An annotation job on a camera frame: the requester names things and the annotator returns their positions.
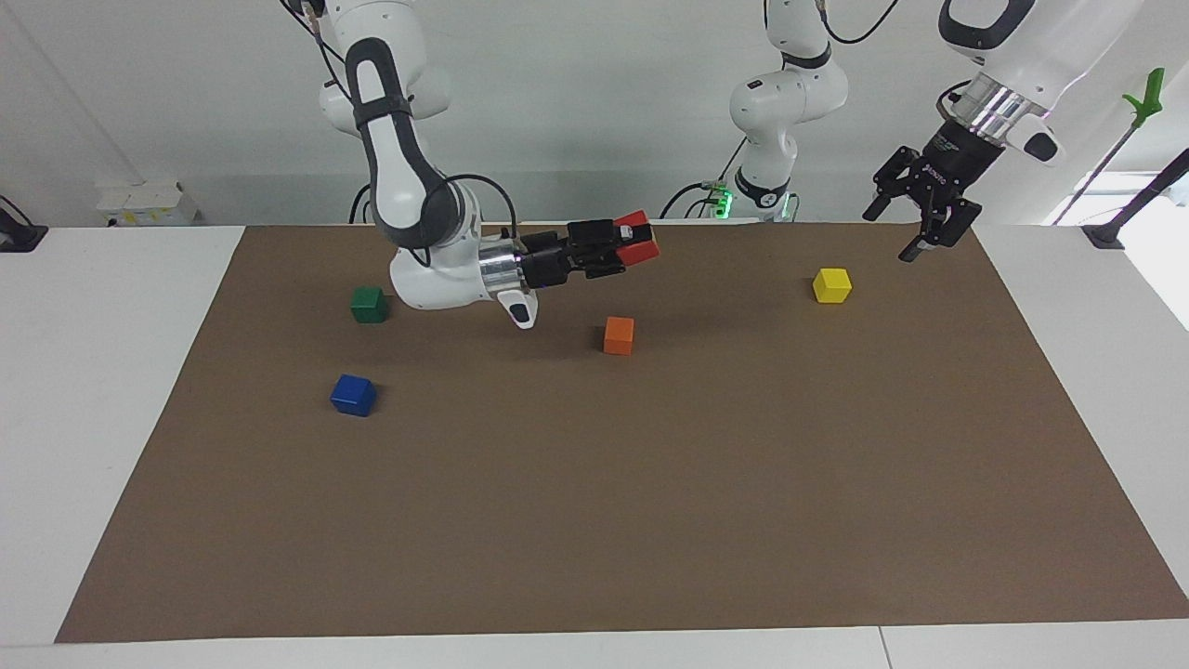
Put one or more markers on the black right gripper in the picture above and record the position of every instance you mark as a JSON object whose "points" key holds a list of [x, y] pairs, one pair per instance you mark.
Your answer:
{"points": [[548, 263]]}

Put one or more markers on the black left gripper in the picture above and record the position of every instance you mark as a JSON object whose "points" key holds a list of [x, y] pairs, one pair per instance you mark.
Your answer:
{"points": [[957, 158]]}

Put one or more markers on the red wooden block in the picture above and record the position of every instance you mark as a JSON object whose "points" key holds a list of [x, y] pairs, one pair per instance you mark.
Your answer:
{"points": [[641, 253]]}

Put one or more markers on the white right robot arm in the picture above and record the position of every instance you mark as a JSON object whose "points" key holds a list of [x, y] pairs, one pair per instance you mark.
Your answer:
{"points": [[399, 177]]}

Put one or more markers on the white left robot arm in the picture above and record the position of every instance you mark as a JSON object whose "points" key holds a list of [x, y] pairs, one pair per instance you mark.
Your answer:
{"points": [[790, 93]]}

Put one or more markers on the orange wooden block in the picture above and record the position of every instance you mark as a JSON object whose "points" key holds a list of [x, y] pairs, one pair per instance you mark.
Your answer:
{"points": [[619, 335]]}

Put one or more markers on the yellow wooden block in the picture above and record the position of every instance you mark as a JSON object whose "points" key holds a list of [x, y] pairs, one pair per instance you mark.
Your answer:
{"points": [[832, 285]]}

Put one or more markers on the green wooden block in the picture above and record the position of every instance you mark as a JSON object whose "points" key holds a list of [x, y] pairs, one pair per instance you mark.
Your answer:
{"points": [[369, 304]]}

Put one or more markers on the blue wooden block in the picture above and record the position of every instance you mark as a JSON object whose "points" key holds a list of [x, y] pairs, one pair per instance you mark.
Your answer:
{"points": [[353, 395]]}

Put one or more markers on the black stand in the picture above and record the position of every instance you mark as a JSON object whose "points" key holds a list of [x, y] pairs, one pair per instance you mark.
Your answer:
{"points": [[1105, 234]]}

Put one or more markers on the brown table mat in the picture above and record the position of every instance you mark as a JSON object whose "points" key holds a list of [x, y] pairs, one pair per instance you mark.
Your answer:
{"points": [[650, 483]]}

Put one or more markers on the green-tipped pole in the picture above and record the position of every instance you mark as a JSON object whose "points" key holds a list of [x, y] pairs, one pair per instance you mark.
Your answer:
{"points": [[1147, 98]]}

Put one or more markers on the white cardboard box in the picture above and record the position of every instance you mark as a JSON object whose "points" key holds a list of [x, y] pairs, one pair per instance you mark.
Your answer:
{"points": [[149, 204]]}

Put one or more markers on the black clamp mount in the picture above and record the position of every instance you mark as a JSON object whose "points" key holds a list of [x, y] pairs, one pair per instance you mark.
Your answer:
{"points": [[19, 237]]}

